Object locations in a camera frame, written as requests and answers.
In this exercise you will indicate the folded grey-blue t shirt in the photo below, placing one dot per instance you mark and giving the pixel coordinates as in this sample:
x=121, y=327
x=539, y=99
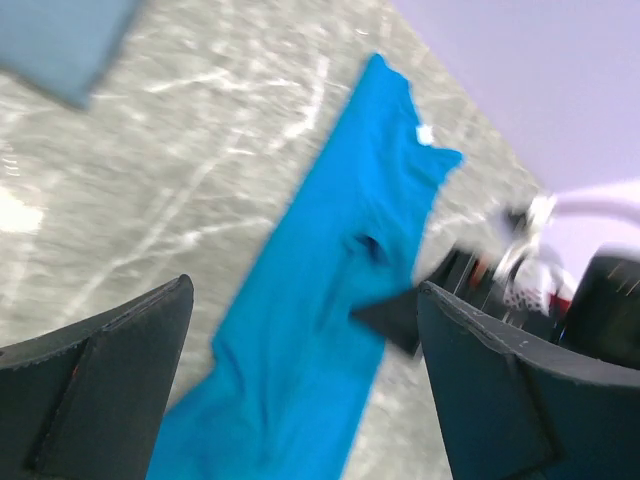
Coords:
x=64, y=48

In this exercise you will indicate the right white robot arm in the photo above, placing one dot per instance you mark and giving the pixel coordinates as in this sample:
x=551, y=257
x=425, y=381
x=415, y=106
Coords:
x=603, y=319

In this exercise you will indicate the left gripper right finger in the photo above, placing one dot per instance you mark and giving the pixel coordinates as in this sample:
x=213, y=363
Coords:
x=513, y=406

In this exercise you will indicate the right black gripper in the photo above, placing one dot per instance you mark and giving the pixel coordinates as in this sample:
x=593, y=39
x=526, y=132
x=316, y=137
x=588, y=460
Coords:
x=534, y=296

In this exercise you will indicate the bright blue t shirt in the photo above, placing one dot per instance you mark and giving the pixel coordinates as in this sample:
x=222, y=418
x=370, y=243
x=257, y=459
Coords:
x=292, y=371

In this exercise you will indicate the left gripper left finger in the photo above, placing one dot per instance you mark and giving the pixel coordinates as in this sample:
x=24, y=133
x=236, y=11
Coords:
x=86, y=401

